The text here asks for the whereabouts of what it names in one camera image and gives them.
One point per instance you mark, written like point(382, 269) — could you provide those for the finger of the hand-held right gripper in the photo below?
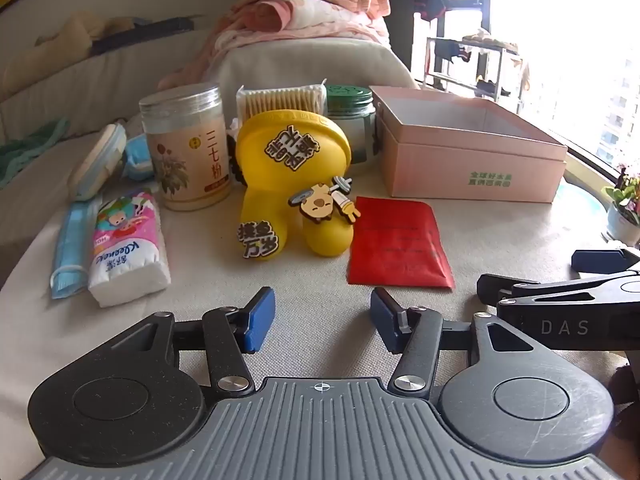
point(595, 260)
point(550, 310)

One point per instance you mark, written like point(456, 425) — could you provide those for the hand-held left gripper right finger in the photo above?
point(384, 317)

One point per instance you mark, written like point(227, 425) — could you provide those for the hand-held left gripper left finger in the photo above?
point(260, 317)

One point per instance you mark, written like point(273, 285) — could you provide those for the colourful tissue pack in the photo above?
point(127, 255)

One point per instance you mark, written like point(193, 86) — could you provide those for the pink cardboard box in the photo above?
point(465, 160)

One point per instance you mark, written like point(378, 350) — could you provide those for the blue face mask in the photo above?
point(70, 250)

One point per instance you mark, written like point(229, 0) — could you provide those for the potted flower plant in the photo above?
point(625, 205)

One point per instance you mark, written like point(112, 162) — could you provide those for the red envelope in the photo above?
point(400, 245)

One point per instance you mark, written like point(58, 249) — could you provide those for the yellow rubber massage hammer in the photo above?
point(280, 170)

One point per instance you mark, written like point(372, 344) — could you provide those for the clear powder jar beige label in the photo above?
point(187, 155)

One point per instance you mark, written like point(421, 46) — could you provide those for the light blue crumpled mask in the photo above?
point(137, 160)

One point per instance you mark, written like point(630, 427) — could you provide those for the green lid glass jar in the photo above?
point(352, 120)

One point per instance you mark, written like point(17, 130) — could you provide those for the cotton swab box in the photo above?
point(280, 102)

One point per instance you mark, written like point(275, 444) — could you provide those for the white shoe rack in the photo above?
point(475, 65)

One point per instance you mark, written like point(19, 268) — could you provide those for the beige cushion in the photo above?
point(320, 65)

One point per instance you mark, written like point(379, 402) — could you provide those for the green knitted cloth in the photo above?
point(27, 147)

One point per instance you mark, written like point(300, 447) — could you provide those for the beige sofa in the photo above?
point(75, 85)

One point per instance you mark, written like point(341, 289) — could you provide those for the dark blue flat case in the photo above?
point(145, 32)

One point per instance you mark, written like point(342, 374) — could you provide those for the pink printed blanket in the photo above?
point(305, 10)

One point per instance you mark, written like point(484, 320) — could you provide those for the cream plush toy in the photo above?
point(75, 32)

